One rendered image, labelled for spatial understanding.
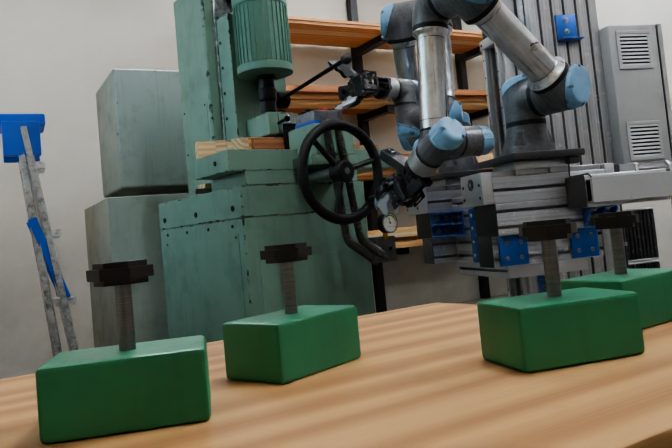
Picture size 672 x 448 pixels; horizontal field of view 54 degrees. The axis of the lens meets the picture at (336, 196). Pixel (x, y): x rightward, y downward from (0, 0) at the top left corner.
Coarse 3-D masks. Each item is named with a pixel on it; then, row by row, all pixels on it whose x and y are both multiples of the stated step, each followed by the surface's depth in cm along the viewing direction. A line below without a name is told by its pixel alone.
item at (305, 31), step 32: (352, 0) 501; (320, 32) 449; (352, 32) 456; (480, 32) 498; (352, 64) 502; (320, 96) 432; (480, 96) 495; (480, 160) 481; (384, 288) 490; (480, 288) 539
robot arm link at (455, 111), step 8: (448, 24) 224; (448, 32) 225; (448, 40) 223; (448, 48) 222; (448, 56) 221; (448, 64) 220; (448, 72) 219; (448, 80) 217; (448, 88) 216; (448, 96) 215; (448, 104) 214; (456, 104) 214; (448, 112) 213; (456, 112) 213
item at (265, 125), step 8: (272, 112) 205; (280, 112) 206; (248, 120) 213; (256, 120) 209; (264, 120) 205; (272, 120) 204; (248, 128) 213; (256, 128) 209; (264, 128) 206; (272, 128) 204; (280, 128) 206; (248, 136) 214; (256, 136) 210; (264, 136) 207; (272, 136) 208; (280, 136) 210
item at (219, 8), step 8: (216, 0) 221; (224, 0) 223; (216, 8) 221; (224, 8) 223; (216, 16) 221; (216, 24) 220; (216, 32) 220; (216, 40) 220; (216, 48) 220; (216, 56) 220; (216, 64) 220; (224, 120) 218; (224, 128) 218; (224, 136) 218
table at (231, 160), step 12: (216, 156) 186; (228, 156) 181; (240, 156) 183; (252, 156) 185; (264, 156) 188; (276, 156) 190; (288, 156) 193; (312, 156) 186; (336, 156) 191; (348, 156) 194; (360, 156) 209; (204, 168) 192; (216, 168) 186; (228, 168) 180; (240, 168) 183; (252, 168) 185; (264, 168) 187; (276, 168) 190; (288, 168) 192; (312, 168) 195; (324, 168) 199; (360, 168) 210; (384, 168) 218
